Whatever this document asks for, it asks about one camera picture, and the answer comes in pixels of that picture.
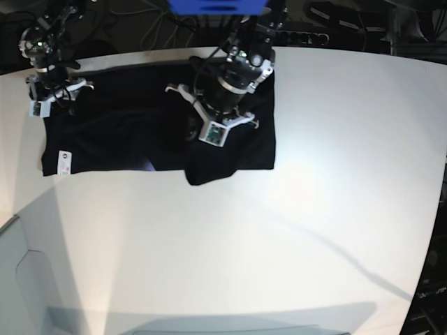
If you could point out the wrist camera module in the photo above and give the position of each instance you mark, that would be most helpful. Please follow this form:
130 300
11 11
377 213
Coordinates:
40 109
213 133

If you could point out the black T-shirt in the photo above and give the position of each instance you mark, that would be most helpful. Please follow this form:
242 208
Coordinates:
128 123

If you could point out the white clothing label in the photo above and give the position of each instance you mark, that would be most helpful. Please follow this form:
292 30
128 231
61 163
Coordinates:
64 162

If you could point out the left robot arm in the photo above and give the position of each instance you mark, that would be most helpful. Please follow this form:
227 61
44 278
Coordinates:
243 61

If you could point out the black power strip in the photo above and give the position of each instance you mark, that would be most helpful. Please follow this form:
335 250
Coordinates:
298 38

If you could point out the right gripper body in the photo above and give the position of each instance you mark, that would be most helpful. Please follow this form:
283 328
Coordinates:
54 85

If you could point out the blue plastic box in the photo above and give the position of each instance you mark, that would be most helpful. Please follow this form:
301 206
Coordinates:
217 7

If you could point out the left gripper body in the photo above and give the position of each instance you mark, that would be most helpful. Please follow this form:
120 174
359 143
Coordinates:
218 103

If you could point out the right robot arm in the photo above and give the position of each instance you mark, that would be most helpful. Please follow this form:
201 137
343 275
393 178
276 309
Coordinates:
42 43

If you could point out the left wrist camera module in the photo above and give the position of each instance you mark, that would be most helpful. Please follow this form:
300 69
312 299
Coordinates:
213 133

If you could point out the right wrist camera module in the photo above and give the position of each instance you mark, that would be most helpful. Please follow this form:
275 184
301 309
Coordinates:
40 109

